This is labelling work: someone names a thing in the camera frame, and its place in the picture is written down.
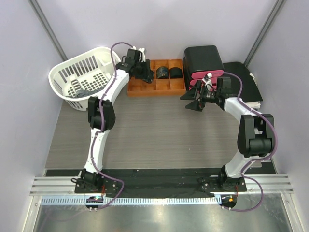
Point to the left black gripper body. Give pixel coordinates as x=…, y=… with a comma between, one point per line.
x=140, y=70

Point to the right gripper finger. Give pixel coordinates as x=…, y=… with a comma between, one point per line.
x=191, y=94
x=195, y=105

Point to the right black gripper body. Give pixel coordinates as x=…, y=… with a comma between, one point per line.
x=210, y=96

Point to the floral navy tie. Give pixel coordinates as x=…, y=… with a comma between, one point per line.
x=148, y=78

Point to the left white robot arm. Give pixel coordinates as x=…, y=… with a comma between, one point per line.
x=101, y=114

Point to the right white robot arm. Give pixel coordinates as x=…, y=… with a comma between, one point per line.
x=256, y=137

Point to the rolled dark patterned tie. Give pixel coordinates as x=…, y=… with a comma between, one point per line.
x=162, y=72

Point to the orange compartment tray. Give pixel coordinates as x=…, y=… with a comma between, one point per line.
x=159, y=87

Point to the rolled black tie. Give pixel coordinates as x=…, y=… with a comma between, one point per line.
x=175, y=73

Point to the black folder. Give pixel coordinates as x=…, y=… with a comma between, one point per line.
x=250, y=93

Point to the black pink drawer unit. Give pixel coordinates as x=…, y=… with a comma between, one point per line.
x=198, y=61

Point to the white plastic basket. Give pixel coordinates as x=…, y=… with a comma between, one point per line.
x=91, y=71

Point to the blue patterned tie in basket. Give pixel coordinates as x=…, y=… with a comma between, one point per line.
x=82, y=93

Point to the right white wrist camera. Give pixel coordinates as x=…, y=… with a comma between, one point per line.
x=207, y=80

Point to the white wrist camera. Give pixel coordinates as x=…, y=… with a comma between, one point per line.
x=142, y=56
x=207, y=80

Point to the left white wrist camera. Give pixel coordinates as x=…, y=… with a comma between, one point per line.
x=142, y=56

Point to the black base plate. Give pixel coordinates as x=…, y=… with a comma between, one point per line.
x=163, y=182

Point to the white slotted cable duct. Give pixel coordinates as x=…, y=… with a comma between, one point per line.
x=95, y=200

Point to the aluminium frame rail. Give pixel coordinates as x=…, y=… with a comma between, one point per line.
x=52, y=186

